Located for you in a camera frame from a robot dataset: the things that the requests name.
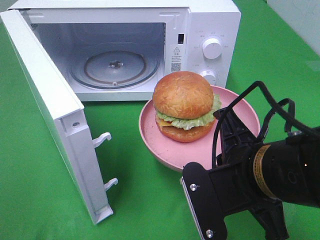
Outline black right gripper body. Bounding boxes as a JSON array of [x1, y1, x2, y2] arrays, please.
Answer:
[[213, 108, 289, 240]]

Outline burger with lettuce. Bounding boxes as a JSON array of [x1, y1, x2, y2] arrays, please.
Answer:
[[152, 71, 222, 143]]

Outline white microwave door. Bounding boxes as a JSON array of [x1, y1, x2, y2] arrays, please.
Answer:
[[0, 10, 118, 224]]

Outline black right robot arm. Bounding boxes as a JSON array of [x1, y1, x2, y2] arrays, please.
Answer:
[[210, 108, 320, 240]]

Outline white lower timer knob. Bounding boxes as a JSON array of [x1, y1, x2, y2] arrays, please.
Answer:
[[200, 70, 217, 85]]

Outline white upper power knob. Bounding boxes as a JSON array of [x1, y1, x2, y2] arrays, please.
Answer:
[[202, 37, 223, 60]]

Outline glass turntable plate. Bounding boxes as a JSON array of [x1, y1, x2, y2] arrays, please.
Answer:
[[70, 42, 162, 90]]

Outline white microwave oven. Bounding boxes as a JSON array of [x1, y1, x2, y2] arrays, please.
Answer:
[[7, 0, 241, 102]]

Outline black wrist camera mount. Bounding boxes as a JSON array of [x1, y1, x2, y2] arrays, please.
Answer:
[[181, 162, 228, 240]]

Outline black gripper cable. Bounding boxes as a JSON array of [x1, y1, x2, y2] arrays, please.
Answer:
[[211, 80, 320, 166]]

